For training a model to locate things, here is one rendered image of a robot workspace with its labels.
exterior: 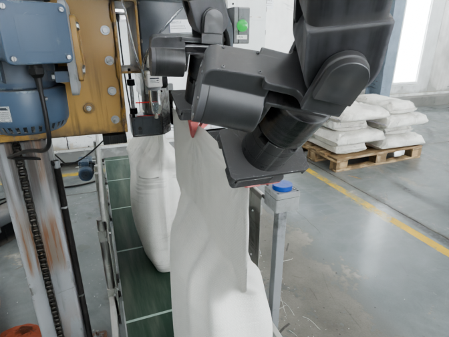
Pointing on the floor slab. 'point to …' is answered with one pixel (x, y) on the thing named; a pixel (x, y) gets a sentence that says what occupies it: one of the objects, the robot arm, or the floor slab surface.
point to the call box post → (279, 226)
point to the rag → (29, 329)
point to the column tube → (50, 224)
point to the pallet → (378, 156)
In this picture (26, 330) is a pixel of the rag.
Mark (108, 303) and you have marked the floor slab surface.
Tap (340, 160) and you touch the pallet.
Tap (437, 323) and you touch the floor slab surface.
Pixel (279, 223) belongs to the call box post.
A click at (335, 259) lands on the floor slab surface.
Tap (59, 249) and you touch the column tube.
